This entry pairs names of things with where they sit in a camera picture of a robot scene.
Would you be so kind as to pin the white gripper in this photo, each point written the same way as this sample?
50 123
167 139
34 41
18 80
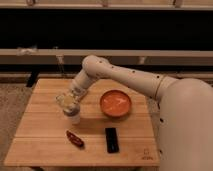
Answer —
77 93

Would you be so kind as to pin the white sponge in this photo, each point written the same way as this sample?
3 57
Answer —
69 105

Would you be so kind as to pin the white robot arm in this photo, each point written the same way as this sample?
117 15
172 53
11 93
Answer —
186 110

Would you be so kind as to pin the red chili pepper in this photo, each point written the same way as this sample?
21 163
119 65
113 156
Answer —
74 139

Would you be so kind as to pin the orange bowl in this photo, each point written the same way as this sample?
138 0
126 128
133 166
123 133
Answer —
115 103

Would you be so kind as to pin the wooden table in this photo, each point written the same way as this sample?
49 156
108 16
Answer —
41 139

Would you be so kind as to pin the black rectangular bar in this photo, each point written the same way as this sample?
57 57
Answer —
111 140

